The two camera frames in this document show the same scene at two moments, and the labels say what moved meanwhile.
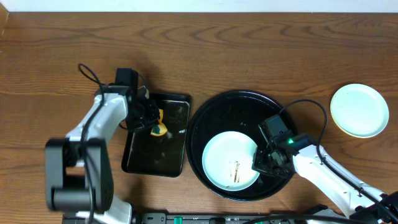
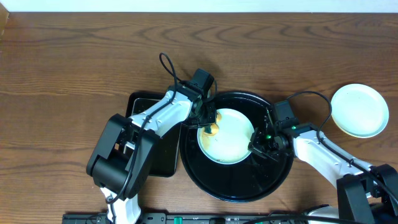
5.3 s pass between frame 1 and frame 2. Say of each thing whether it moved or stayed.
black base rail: stayed
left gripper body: moved
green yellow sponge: moved
